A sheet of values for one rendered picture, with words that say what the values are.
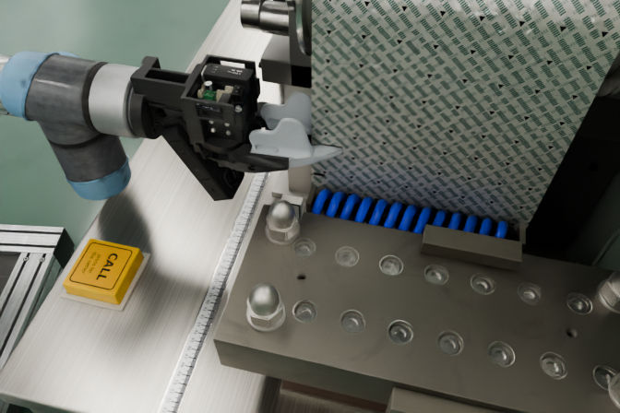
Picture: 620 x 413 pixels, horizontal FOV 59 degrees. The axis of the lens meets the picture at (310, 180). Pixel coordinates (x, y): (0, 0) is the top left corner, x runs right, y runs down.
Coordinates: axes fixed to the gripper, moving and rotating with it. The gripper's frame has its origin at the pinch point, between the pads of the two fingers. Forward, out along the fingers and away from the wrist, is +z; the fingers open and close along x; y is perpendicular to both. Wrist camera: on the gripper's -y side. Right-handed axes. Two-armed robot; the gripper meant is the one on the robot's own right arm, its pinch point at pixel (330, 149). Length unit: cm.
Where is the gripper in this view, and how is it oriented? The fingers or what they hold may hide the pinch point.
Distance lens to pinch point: 56.2
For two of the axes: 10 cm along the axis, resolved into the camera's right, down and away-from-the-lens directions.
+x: 2.3, -7.4, 6.3
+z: 9.7, 1.8, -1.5
